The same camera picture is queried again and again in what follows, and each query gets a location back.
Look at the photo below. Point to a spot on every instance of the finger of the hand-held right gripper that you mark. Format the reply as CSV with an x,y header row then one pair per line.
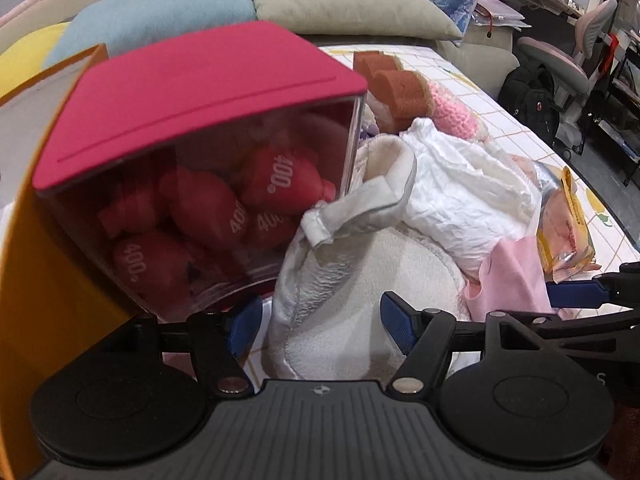
x,y
575,331
575,294

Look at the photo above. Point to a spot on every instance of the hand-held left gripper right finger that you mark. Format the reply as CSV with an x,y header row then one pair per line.
x,y
398,319

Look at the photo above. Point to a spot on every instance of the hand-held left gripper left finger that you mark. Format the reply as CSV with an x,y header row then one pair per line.
x,y
245,326

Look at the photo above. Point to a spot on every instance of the white fleece slipper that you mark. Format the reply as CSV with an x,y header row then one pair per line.
x,y
350,280

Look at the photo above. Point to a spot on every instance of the pink crochet toy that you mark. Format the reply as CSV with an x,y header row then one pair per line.
x,y
452,110

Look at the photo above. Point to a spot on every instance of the orange storage box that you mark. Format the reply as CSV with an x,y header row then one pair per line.
x,y
30,285

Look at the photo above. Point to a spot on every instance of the brown sponge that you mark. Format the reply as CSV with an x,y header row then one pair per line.
x,y
397,87

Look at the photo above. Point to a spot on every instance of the yellow snack packet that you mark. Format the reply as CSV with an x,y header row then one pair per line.
x,y
565,230

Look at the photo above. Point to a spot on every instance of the red fabric pouch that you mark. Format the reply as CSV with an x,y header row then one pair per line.
x,y
145,267
287,180
127,212
200,210
270,226

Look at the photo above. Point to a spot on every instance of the white crinkled cloth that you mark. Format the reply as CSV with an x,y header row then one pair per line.
x,y
450,185

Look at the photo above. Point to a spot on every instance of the checked lemon-print tablecloth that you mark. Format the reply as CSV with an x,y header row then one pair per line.
x,y
505,115

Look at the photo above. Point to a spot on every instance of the black metal rack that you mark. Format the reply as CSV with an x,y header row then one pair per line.
x,y
615,105

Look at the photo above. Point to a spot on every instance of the black backpack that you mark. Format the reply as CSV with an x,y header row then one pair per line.
x,y
532,95

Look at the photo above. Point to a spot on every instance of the pink grey office chair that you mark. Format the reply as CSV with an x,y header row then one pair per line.
x,y
565,55

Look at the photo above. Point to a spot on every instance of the clear box with red lid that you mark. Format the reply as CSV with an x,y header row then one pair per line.
x,y
200,85

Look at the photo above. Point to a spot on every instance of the beige sofa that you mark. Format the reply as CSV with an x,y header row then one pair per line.
x,y
480,60

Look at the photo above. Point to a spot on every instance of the stack of papers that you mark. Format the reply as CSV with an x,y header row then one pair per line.
x,y
500,15

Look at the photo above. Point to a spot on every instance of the beige pillow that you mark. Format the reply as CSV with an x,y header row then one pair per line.
x,y
340,0

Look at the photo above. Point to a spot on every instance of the light blue pillow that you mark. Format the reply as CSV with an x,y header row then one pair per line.
x,y
150,10

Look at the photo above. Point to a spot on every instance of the yellow pillow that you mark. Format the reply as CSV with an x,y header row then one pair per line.
x,y
25,52

